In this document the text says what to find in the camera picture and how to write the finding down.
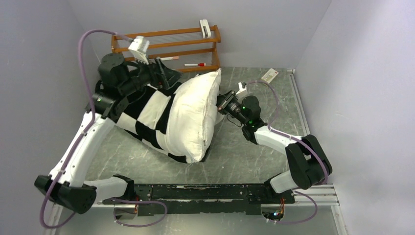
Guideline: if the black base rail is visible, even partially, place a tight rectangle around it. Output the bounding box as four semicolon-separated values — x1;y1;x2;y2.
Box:
102;183;296;217

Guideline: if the white marker red cap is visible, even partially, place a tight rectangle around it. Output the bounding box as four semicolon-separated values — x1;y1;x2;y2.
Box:
184;63;206;67

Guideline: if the wooden shelf rack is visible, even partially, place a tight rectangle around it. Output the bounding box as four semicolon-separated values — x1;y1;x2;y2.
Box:
126;25;221;72

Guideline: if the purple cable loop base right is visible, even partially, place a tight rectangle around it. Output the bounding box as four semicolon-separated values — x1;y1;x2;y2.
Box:
262;189;318;225

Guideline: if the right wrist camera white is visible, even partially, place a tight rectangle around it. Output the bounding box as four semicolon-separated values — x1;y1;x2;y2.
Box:
236;82;248;98

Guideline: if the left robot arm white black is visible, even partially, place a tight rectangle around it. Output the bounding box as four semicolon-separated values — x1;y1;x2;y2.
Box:
34;53;182;214

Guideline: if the white marker pink cap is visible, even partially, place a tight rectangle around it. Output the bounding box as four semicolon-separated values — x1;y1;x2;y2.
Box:
160;56;179;61

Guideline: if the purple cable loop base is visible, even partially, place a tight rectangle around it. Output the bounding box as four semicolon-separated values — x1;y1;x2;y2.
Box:
262;189;318;225
113;199;168;228

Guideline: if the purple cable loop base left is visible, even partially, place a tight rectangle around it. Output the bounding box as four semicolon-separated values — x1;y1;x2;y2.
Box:
113;199;168;228

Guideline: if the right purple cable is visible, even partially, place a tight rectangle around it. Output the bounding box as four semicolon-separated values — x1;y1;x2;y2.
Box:
246;80;329;186

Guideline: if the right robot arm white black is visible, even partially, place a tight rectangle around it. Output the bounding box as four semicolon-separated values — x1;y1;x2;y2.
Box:
217;91;333;193

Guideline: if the white clip on rack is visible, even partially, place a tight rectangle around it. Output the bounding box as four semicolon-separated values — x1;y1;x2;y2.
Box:
199;19;211;39

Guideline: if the black white checkered pillowcase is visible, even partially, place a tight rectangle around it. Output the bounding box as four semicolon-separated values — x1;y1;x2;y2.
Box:
116;83;185;164

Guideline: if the small white green box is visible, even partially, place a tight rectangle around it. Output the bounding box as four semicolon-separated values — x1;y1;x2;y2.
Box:
261;69;279;83

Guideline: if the white pillow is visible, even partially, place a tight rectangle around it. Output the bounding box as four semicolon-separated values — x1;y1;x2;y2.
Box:
166;69;222;164

